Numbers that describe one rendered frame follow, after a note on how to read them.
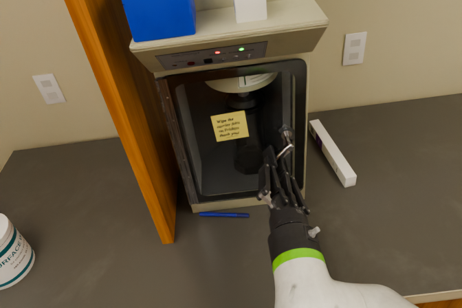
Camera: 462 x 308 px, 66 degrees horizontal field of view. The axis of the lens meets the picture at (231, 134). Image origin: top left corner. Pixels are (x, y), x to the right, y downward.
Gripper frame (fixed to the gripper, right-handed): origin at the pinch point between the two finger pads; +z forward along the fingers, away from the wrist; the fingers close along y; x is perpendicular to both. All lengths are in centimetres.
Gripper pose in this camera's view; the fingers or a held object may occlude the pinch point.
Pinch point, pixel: (273, 161)
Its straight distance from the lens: 83.5
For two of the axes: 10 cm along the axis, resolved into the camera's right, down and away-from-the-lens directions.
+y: -8.1, -4.2, -4.1
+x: -5.9, 6.5, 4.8
